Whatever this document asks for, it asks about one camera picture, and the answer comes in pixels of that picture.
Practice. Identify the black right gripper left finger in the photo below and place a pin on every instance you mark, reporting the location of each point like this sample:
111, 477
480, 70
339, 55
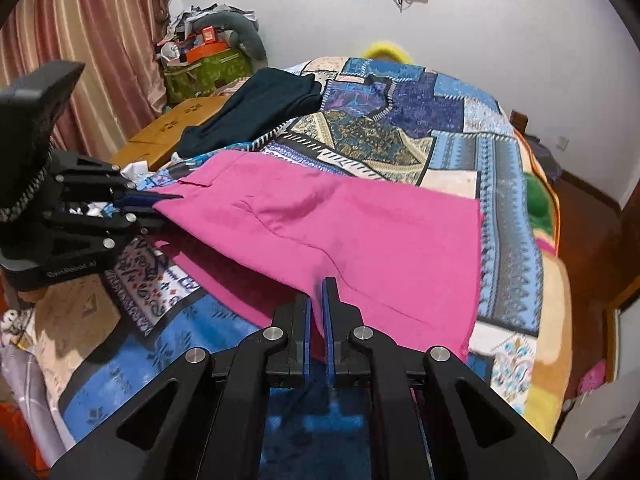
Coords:
204, 416

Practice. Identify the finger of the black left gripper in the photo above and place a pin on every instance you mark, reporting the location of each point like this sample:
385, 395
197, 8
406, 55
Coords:
132, 199
142, 221

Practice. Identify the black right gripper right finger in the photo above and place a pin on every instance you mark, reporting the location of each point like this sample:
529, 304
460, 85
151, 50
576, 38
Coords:
429, 415

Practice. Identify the pink pants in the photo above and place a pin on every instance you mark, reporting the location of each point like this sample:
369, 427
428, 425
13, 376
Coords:
408, 258

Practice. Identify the wooden bedside board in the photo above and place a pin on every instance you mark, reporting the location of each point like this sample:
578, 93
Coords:
155, 143

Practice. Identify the blue patchwork bedspread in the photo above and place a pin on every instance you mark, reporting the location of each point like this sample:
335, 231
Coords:
166, 295

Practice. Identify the green storage bag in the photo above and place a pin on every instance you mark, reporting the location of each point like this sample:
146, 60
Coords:
205, 76

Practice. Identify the orange box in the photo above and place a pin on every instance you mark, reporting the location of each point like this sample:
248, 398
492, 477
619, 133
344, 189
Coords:
203, 51

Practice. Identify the dark teal folded garment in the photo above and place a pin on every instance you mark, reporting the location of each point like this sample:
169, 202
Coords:
267, 100

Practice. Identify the striped pink curtain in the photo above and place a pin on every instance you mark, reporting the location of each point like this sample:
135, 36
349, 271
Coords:
120, 90

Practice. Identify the grey plush toy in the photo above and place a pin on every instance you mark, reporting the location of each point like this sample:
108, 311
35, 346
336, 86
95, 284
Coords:
243, 32

